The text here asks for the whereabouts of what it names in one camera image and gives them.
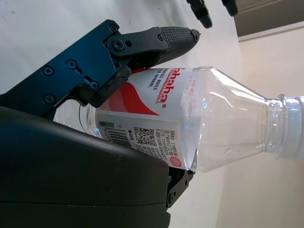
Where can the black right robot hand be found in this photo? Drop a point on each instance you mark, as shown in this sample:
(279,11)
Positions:
(71,175)

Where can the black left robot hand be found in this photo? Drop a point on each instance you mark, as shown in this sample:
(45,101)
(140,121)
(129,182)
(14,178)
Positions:
(203,14)

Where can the clear plastic water bottle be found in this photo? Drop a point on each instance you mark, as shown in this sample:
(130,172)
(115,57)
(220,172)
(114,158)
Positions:
(213,114)

